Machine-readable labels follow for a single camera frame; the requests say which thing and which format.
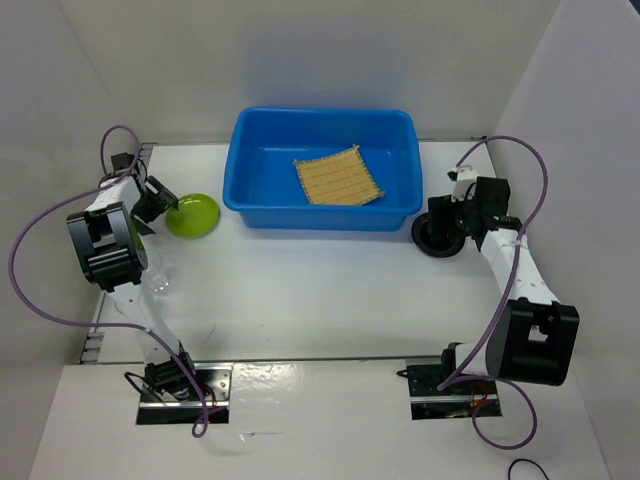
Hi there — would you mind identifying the green round plate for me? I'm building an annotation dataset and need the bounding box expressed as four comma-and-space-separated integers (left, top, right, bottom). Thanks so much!
165, 193, 221, 239

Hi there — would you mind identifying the black round bowl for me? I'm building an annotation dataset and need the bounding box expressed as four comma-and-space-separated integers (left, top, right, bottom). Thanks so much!
411, 212, 466, 259

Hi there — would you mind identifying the woven bamboo placemat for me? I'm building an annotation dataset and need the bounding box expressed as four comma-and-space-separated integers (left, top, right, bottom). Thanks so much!
293, 144, 384, 206

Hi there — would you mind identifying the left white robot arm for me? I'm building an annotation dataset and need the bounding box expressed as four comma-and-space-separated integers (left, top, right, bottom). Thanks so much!
66, 176, 199, 400

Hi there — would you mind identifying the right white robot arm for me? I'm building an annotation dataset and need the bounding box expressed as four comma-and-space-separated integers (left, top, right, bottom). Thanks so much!
414, 168, 579, 393

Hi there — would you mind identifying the blue plastic bin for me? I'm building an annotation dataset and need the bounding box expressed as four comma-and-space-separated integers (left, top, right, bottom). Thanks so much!
223, 107, 423, 232

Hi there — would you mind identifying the clear plastic cup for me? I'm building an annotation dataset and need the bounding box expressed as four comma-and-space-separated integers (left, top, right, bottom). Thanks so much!
145, 250, 170, 295

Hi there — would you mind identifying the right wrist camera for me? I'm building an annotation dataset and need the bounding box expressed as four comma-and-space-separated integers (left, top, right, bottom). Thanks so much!
447, 165, 478, 203

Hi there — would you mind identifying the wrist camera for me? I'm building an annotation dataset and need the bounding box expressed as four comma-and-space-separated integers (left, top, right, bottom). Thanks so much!
99, 152, 135, 185
447, 165, 478, 203

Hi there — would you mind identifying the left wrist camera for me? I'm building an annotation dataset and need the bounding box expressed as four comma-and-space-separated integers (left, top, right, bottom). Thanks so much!
99, 152, 135, 185

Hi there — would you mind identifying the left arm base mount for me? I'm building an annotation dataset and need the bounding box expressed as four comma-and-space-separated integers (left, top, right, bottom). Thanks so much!
124, 363, 233, 426

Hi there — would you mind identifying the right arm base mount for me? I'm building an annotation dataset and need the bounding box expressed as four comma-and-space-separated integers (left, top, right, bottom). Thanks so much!
396, 356, 502, 420

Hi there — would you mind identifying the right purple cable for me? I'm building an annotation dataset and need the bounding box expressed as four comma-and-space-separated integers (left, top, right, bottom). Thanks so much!
437, 135, 550, 450

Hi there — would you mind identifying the purple cable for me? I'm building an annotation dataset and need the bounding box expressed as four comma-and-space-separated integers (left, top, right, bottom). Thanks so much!
437, 135, 550, 450
7, 124, 214, 439

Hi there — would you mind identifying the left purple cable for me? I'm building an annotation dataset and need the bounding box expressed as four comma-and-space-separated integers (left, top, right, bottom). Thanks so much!
7, 124, 214, 439

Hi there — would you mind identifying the black cable loop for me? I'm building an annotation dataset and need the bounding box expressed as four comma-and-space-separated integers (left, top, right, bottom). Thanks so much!
508, 458, 551, 480

